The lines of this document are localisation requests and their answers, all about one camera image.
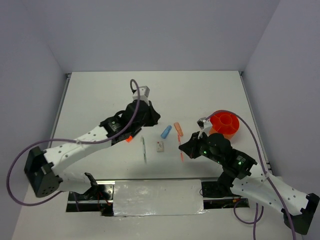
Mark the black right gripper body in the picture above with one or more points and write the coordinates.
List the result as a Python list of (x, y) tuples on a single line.
[(204, 149)]

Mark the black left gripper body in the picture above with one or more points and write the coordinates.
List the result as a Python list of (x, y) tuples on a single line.
[(138, 124)]

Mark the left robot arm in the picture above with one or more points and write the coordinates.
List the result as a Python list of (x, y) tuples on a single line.
[(45, 168)]

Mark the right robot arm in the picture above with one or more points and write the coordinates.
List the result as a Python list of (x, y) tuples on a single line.
[(244, 176)]

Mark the orange black highlighter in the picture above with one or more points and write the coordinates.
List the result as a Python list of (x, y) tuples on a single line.
[(129, 139)]

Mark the orange round organizer container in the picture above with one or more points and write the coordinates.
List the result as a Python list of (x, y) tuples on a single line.
[(224, 123)]

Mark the small white eraser box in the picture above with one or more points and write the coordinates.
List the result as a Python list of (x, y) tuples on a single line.
[(159, 146)]

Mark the silver foil covered panel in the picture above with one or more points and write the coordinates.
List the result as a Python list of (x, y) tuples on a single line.
[(157, 198)]

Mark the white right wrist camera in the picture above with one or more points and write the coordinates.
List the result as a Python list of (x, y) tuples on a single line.
[(205, 126)]

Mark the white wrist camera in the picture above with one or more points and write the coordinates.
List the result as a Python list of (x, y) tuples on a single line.
[(144, 92), (205, 126)]

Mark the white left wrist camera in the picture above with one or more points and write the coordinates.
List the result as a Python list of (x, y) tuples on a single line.
[(144, 92)]

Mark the right aluminium table rail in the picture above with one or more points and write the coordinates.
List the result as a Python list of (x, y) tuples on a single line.
[(256, 128)]

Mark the aluminium table rail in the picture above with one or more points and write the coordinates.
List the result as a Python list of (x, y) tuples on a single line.
[(256, 128), (64, 92)]

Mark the left aluminium table rail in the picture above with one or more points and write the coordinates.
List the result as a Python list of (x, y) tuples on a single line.
[(64, 92)]

